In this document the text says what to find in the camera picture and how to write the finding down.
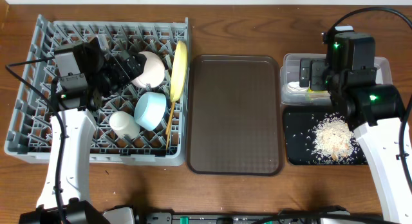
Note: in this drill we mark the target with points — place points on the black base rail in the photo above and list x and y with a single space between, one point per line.
168 218

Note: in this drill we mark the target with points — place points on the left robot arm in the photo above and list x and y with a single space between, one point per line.
88 71

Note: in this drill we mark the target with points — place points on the clear plastic bin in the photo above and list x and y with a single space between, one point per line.
290 73

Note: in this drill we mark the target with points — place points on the white bowl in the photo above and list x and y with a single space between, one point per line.
154 71

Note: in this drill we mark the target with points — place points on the white cup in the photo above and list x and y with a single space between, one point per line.
124 125

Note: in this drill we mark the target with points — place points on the grey dish rack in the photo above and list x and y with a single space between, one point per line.
29 136

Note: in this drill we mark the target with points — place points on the light blue bowl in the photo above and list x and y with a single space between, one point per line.
150 109

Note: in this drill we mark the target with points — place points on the yellow plate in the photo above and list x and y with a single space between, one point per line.
179 70

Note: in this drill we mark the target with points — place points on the rice food waste pile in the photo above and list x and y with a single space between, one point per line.
333 140

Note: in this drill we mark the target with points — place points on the wooden chopstick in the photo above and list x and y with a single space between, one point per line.
167 144
168 130

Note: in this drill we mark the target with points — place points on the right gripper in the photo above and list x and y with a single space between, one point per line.
317 68

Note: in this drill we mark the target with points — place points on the dark brown serving tray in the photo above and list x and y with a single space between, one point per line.
234 120

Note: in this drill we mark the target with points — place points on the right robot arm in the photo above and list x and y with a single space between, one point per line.
374 112

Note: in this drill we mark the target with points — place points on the black tray bin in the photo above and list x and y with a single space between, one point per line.
296 143

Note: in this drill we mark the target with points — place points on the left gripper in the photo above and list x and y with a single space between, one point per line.
123 67

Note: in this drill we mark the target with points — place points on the white napkin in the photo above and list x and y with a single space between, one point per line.
294 87

